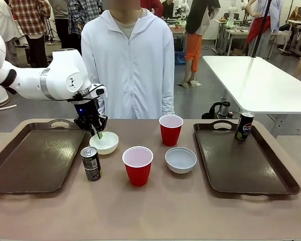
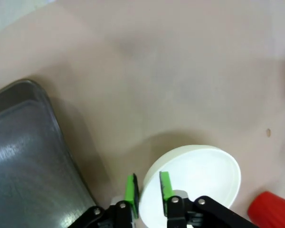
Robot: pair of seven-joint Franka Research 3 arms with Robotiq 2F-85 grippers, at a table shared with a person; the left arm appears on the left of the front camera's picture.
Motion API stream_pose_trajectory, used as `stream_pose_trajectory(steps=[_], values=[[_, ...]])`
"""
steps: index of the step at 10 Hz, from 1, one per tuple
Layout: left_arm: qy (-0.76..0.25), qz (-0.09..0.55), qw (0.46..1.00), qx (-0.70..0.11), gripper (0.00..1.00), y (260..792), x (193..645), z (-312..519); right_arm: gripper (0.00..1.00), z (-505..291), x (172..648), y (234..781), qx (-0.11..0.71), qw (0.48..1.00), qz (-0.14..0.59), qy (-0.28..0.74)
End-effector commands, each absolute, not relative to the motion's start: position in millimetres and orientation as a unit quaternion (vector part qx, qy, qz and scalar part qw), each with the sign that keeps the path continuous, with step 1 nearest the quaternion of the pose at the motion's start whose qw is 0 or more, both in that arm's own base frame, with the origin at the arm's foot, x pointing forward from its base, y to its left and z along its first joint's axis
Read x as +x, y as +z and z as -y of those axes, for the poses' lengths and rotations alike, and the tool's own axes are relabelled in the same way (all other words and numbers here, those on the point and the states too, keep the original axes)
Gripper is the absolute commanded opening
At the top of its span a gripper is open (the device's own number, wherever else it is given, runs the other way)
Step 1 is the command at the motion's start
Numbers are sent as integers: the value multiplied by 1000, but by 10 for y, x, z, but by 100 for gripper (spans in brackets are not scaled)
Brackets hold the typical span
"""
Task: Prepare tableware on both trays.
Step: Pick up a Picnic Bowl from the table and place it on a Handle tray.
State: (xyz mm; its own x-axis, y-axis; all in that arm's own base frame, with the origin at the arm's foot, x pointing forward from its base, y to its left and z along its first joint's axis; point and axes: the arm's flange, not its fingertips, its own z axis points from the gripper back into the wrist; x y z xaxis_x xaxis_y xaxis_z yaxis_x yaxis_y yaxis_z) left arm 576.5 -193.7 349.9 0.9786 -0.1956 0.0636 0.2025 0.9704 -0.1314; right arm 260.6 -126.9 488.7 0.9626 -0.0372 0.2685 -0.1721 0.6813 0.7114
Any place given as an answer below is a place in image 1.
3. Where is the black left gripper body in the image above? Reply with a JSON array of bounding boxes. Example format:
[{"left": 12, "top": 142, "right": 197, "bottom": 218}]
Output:
[{"left": 73, "top": 98, "right": 101, "bottom": 127}]

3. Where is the white bowl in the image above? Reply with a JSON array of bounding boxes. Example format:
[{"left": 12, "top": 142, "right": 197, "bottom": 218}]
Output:
[{"left": 89, "top": 132, "right": 119, "bottom": 155}]

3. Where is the black green drink can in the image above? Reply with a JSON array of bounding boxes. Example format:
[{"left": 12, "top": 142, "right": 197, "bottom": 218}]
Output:
[{"left": 80, "top": 146, "right": 102, "bottom": 181}]

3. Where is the red plastic cup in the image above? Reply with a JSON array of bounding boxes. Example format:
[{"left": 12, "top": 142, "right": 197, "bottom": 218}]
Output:
[
  {"left": 159, "top": 114, "right": 184, "bottom": 147},
  {"left": 122, "top": 146, "right": 154, "bottom": 187}
]

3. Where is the grey bowl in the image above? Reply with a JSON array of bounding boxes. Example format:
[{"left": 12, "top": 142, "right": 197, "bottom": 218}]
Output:
[{"left": 165, "top": 147, "right": 197, "bottom": 174}]

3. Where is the person's left forearm white sleeve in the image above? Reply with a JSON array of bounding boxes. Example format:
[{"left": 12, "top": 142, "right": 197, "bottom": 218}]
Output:
[{"left": 161, "top": 80, "right": 176, "bottom": 116}]

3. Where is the person in white hoodie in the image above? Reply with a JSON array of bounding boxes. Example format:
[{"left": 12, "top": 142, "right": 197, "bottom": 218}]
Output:
[{"left": 80, "top": 0, "right": 176, "bottom": 119}]

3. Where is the brown plastic tray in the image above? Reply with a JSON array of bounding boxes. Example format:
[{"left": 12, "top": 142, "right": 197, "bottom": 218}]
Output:
[
  {"left": 0, "top": 118, "right": 91, "bottom": 196},
  {"left": 193, "top": 120, "right": 301, "bottom": 201}
]

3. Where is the person in grey top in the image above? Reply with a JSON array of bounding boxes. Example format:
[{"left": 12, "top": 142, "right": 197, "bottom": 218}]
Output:
[{"left": 49, "top": 0, "right": 71, "bottom": 51}]

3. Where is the person in blue plaid shirt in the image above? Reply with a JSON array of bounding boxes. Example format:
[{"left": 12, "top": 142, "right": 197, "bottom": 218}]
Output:
[{"left": 67, "top": 0, "right": 103, "bottom": 50}]

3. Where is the person in red plaid shirt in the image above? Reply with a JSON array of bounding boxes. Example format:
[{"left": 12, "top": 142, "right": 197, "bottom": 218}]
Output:
[{"left": 9, "top": 0, "right": 51, "bottom": 68}]

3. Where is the person in orange trousers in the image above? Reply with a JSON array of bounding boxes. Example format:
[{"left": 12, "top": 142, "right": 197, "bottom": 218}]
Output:
[{"left": 178, "top": 0, "right": 221, "bottom": 86}]

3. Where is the person in white shirt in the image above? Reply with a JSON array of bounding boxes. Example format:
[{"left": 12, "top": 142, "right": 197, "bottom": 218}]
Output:
[{"left": 0, "top": 0, "right": 21, "bottom": 68}]

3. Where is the black Pepsi can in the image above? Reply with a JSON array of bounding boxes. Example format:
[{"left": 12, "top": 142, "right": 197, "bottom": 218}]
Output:
[{"left": 235, "top": 111, "right": 255, "bottom": 141}]

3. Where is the white folding table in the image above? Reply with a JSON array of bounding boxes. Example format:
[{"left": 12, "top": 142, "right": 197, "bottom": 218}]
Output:
[{"left": 202, "top": 55, "right": 301, "bottom": 138}]

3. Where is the grey background table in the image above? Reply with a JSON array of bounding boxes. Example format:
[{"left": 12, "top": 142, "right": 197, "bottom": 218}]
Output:
[{"left": 214, "top": 19, "right": 286, "bottom": 56}]

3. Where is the black pole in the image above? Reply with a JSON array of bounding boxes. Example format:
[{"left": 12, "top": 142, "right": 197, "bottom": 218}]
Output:
[{"left": 250, "top": 0, "right": 271, "bottom": 58}]

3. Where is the person in red apron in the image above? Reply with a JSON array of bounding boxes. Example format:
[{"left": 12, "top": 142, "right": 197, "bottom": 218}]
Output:
[{"left": 245, "top": 0, "right": 283, "bottom": 60}]

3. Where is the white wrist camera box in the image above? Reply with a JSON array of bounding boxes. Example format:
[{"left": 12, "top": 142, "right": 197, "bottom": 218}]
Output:
[{"left": 91, "top": 83, "right": 108, "bottom": 98}]

